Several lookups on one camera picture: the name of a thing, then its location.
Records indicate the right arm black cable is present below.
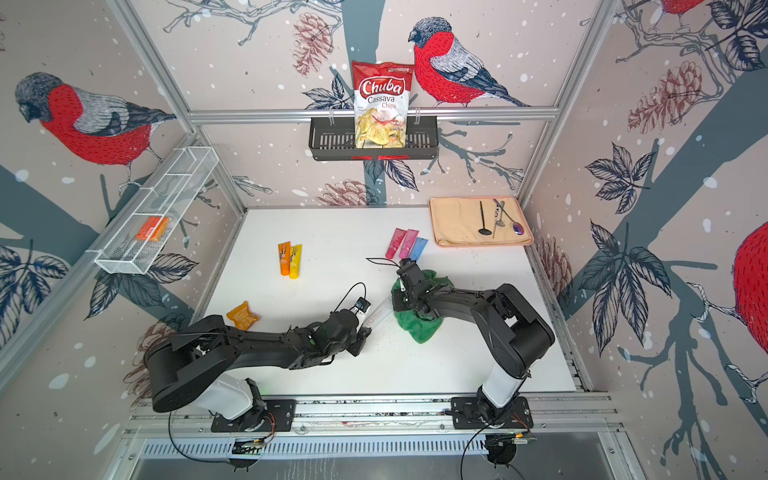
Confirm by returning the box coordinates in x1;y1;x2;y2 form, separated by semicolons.
365;256;517;480

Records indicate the white wire shelf basket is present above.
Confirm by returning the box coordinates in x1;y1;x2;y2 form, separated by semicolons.
89;145;219;275

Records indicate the black ladle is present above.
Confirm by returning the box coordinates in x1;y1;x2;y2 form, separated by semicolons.
478;201;492;236

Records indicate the aluminium front rail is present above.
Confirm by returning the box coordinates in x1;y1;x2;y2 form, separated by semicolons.
119;392;626;439

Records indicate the purple spoon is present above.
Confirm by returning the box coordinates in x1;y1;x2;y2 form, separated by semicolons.
501;207;525;236

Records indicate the red cassava chips bag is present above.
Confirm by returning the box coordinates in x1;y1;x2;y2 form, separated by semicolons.
352;61;414;149

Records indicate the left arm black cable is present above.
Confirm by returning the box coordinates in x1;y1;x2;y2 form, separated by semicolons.
166;281;368;468

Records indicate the beige cloth mat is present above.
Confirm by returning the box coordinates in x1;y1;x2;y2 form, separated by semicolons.
429;196;534;248

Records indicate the orange toothpaste tube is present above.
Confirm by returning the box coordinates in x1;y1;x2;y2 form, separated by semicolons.
278;241;292;276

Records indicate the black wall basket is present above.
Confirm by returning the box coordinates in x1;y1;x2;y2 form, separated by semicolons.
308;116;439;161

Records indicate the green microfibre cloth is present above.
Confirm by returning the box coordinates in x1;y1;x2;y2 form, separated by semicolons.
391;280;443;344

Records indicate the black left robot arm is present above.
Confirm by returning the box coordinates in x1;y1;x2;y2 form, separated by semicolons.
144;297;371;413

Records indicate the light blue toothpaste tube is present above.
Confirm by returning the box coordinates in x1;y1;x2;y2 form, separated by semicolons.
409;237;428;261

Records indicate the yellow toothpaste tube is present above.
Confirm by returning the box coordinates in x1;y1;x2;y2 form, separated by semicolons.
289;244;302;280

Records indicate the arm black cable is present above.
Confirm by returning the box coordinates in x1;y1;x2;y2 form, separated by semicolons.
166;281;368;468
365;256;517;480

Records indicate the dark pink toothpaste tube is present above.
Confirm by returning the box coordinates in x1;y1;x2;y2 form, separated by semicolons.
385;228;407;260

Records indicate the light pink toothpaste tube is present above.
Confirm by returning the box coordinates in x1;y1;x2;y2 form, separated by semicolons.
399;229;419;259

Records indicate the orange packet in basket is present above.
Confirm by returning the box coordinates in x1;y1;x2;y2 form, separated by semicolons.
136;216;171;242

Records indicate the orange snack wrapper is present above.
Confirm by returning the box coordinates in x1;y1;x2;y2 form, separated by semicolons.
226;300;261;331

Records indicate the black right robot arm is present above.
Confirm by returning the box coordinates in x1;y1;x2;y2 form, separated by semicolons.
392;259;555;410

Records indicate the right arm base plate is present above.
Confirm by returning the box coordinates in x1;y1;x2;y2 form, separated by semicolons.
449;396;534;430

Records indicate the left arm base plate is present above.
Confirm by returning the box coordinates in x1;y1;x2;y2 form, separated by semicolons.
211;399;297;433

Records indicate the white orange-capped toothpaste tube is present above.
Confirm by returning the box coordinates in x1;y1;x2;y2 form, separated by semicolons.
362;295;393;330

